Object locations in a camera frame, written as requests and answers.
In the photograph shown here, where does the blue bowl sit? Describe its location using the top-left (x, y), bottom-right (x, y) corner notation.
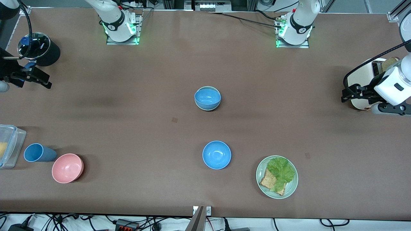
top-left (195, 88), bottom-right (221, 109)
top-left (202, 141), bottom-right (232, 170)

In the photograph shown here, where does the mint green bowl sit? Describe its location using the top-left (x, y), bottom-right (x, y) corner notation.
top-left (194, 86), bottom-right (222, 111)

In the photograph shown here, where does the pink bowl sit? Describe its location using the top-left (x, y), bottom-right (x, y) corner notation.
top-left (52, 153), bottom-right (84, 184)

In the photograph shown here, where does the blue plastic utensil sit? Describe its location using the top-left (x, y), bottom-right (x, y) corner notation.
top-left (13, 62), bottom-right (36, 88)

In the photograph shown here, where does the white toaster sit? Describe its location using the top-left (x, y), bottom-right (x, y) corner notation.
top-left (348, 57), bottom-right (400, 111)

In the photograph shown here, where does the toast slice in toaster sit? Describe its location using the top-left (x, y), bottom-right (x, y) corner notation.
top-left (381, 57), bottom-right (399, 72)

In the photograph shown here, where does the black cylindrical pot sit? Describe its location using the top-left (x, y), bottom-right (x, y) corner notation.
top-left (18, 32), bottom-right (61, 67)

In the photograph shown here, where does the round glass lid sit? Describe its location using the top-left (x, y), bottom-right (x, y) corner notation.
top-left (17, 32), bottom-right (51, 60)

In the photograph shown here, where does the clear plastic container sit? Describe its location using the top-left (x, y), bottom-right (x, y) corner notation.
top-left (0, 124), bottom-right (27, 169)

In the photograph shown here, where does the blue plastic cup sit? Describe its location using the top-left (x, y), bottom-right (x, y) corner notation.
top-left (24, 143), bottom-right (57, 163)

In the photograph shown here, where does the green lettuce leaf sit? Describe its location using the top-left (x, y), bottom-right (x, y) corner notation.
top-left (267, 157), bottom-right (296, 193)

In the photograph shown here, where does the pale green plate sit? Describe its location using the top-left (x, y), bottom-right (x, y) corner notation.
top-left (256, 155), bottom-right (299, 199)

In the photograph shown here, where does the brown bread slice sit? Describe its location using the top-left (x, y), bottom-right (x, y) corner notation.
top-left (259, 168), bottom-right (286, 196)

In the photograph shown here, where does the black orange power strip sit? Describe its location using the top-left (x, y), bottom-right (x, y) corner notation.
top-left (115, 219), bottom-right (140, 231)

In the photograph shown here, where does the white control device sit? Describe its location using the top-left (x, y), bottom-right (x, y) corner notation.
top-left (185, 0), bottom-right (232, 13)

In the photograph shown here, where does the grey metal pole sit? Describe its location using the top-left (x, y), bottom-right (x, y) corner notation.
top-left (186, 206), bottom-right (206, 231)

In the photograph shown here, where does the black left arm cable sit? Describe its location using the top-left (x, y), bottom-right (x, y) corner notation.
top-left (342, 40), bottom-right (411, 97)

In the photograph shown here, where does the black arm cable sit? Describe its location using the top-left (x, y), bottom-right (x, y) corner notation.
top-left (18, 0), bottom-right (33, 60)
top-left (342, 40), bottom-right (411, 97)

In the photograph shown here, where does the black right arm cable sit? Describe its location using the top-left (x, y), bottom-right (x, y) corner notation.
top-left (18, 0), bottom-right (33, 60)

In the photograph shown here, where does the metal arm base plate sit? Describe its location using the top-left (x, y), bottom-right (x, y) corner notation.
top-left (106, 14), bottom-right (142, 46)
top-left (275, 16), bottom-right (310, 49)

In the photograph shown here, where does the white metal bracket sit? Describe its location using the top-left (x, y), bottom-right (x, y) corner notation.
top-left (193, 206), bottom-right (212, 216)

